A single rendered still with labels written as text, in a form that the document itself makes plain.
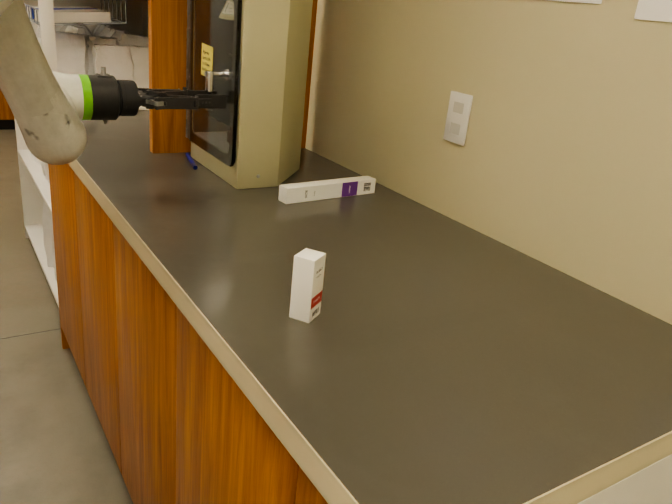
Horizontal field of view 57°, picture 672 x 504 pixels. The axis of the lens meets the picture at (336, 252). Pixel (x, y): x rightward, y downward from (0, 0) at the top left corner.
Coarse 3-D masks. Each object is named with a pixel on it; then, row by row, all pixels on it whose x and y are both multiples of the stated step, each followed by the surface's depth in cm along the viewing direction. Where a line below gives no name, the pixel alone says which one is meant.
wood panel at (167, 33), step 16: (160, 0) 158; (176, 0) 160; (160, 16) 159; (176, 16) 161; (160, 32) 161; (176, 32) 163; (160, 48) 162; (176, 48) 164; (160, 64) 164; (176, 64) 166; (160, 80) 165; (176, 80) 167; (160, 112) 168; (176, 112) 171; (304, 112) 192; (160, 128) 170; (176, 128) 172; (304, 128) 194; (160, 144) 172; (176, 144) 174; (304, 144) 196
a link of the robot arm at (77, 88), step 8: (56, 72) 122; (64, 80) 121; (72, 80) 122; (80, 80) 123; (88, 80) 124; (64, 88) 120; (72, 88) 122; (80, 88) 122; (88, 88) 123; (72, 96) 121; (80, 96) 122; (88, 96) 123; (72, 104) 119; (80, 104) 123; (88, 104) 124; (80, 112) 124; (88, 112) 125
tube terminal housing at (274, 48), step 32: (256, 0) 133; (288, 0) 137; (256, 32) 136; (288, 32) 140; (256, 64) 139; (288, 64) 145; (256, 96) 142; (288, 96) 149; (256, 128) 145; (288, 128) 154; (256, 160) 148; (288, 160) 159
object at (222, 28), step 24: (192, 0) 154; (216, 0) 142; (240, 0) 132; (192, 24) 156; (216, 24) 143; (192, 48) 158; (216, 48) 145; (192, 72) 160; (192, 120) 164; (216, 120) 150; (216, 144) 152
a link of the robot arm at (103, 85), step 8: (104, 72) 127; (96, 80) 125; (104, 80) 126; (112, 80) 127; (96, 88) 124; (104, 88) 125; (112, 88) 126; (96, 96) 124; (104, 96) 125; (112, 96) 126; (120, 96) 128; (96, 104) 125; (104, 104) 125; (112, 104) 126; (120, 104) 128; (96, 112) 126; (104, 112) 126; (112, 112) 127; (104, 120) 130
